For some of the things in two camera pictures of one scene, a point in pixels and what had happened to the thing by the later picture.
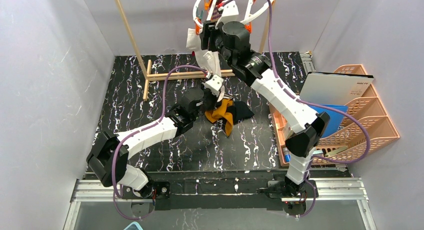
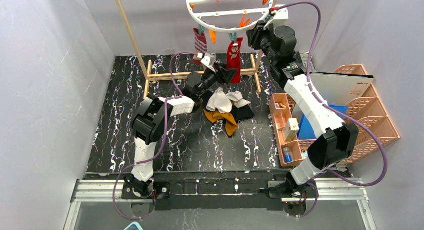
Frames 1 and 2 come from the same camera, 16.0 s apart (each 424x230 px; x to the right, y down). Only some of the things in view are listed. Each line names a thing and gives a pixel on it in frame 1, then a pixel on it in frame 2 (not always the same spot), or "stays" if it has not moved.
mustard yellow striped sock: x=219 y=113 stays
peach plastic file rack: x=364 y=125 stays
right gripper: x=205 y=34 to x=255 y=34
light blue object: x=133 y=226 stays
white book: x=334 y=89 stays
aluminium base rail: x=351 y=189 stays
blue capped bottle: x=287 y=154 stays
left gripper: x=205 y=101 to x=216 y=77
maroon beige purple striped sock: x=217 y=12 to x=200 y=46
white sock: x=208 y=60 to x=219 y=100
